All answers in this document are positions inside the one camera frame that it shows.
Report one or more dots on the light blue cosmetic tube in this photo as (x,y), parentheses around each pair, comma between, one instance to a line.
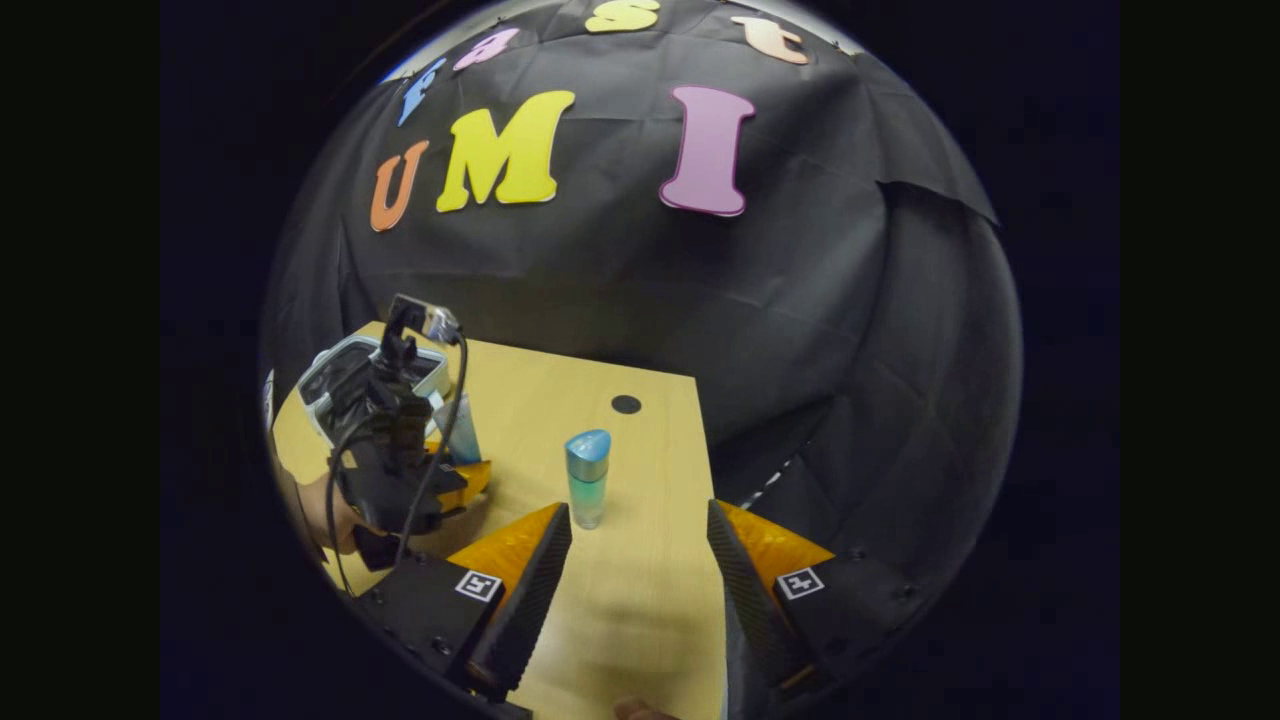
(462,435)

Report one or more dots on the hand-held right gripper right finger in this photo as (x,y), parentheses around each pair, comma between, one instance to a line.
(750,600)

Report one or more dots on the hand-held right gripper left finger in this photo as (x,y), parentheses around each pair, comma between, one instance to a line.
(525,600)

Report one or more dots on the light blue suitcase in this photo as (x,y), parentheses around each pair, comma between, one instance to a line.
(335,385)

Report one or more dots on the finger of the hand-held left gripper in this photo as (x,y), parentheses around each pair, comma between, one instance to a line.
(472,480)

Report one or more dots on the black backdrop cloth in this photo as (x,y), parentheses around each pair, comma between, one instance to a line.
(800,300)

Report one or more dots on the blue cap clear bottle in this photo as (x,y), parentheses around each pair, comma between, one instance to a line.
(587,480)

